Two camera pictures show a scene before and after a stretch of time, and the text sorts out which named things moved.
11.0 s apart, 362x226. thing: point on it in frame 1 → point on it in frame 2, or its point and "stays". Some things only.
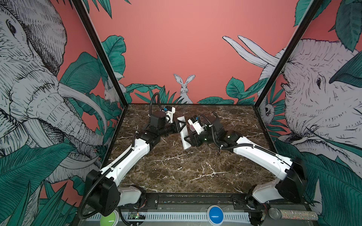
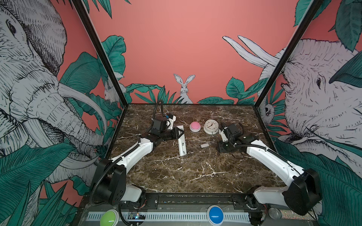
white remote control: x=184 y=133 → x=182 y=147
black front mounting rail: x=201 y=201 stays
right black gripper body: x=205 y=138 → x=227 y=146
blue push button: x=215 y=215 stays
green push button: x=111 y=219 stays
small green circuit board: x=135 y=215 stays
